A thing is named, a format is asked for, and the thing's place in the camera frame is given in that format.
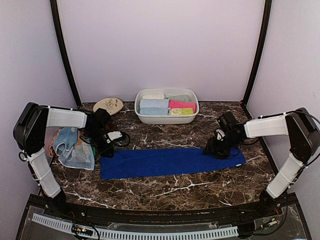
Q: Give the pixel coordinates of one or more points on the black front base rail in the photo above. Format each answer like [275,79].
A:
[243,216]

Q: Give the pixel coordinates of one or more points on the black right corner post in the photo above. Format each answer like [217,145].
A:
[259,51]

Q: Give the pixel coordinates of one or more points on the white slotted cable duct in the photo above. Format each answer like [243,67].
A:
[121,231]

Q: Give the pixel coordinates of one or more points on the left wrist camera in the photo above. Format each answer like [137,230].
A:
[113,135]

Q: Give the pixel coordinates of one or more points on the royal blue microfiber towel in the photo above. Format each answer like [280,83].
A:
[163,162]

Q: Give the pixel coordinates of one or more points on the white rolled towel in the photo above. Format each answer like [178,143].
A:
[154,96]

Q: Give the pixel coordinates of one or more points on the pink rolled towel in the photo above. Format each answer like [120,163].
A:
[176,104]

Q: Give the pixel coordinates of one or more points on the black left corner post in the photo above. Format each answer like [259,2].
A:
[63,51]

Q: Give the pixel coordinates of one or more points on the floral ceramic plate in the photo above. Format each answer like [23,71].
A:
[112,105]

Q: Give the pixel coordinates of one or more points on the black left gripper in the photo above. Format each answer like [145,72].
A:
[108,149]

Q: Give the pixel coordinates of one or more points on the black corner post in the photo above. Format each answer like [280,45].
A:
[259,51]
[63,51]

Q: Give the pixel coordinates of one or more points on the white plastic bin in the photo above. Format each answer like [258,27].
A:
[166,120]

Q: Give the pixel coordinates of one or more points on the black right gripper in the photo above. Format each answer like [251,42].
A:
[212,145]

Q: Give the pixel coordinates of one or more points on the sage green rolled towel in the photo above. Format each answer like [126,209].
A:
[179,97]

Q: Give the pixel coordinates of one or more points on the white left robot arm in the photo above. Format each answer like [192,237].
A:
[30,133]

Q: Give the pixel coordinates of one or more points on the light blue rolled towel front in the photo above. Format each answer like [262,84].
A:
[154,111]

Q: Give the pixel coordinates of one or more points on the light blue patterned towel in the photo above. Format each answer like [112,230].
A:
[71,150]

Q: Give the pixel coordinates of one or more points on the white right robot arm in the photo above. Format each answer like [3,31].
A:
[292,137]

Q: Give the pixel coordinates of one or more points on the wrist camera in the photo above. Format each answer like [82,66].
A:
[113,135]
[219,134]

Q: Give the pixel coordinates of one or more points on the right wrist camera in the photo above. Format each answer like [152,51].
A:
[219,134]

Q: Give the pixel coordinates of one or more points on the light blue rolled towel rear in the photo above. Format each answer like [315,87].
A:
[154,103]

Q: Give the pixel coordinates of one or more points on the lime lemon print towel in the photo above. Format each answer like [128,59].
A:
[181,111]

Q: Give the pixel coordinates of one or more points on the light blue rolled towel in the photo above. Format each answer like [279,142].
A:
[154,103]
[154,111]

